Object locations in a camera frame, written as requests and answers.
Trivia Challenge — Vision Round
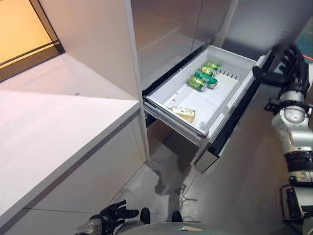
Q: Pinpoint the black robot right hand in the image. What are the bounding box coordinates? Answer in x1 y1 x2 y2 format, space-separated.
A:
251 45 310 93

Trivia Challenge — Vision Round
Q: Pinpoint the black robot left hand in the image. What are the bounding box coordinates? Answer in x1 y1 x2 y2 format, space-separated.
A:
99 199 140 233

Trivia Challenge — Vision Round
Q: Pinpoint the white fridge drawer steel front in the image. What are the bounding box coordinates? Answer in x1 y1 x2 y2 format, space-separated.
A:
143 45 276 157

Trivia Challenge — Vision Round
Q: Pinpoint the clear bottle yellow drink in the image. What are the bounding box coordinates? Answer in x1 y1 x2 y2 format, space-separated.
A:
167 106 197 123

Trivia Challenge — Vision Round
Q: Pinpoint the steel bottom fridge drawer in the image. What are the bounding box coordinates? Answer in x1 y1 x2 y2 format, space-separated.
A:
146 119 219 174

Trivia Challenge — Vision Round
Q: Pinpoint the stainless steel fridge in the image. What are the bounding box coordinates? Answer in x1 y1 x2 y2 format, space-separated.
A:
124 0 313 174

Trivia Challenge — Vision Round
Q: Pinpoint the black robot left foot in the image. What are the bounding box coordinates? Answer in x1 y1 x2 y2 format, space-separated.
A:
139 207 151 224

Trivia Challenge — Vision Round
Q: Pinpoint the grey robot torso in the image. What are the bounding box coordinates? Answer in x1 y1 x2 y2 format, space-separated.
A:
114 220 269 235

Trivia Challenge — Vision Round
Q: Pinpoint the green drink can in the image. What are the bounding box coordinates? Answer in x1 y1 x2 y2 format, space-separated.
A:
201 62 222 75
187 75 207 92
194 71 219 90

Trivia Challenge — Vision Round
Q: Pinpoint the white counter cabinet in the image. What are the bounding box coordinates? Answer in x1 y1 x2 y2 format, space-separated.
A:
0 52 147 228

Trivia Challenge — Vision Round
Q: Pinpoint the tall white cabinet panel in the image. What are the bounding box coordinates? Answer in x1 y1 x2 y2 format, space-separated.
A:
39 0 150 163

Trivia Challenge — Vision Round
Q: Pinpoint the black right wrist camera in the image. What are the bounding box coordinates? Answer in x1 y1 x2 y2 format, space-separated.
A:
264 97 281 111

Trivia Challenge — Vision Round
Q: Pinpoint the amber glowing window dark frame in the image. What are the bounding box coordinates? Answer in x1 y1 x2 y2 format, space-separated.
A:
0 0 66 83

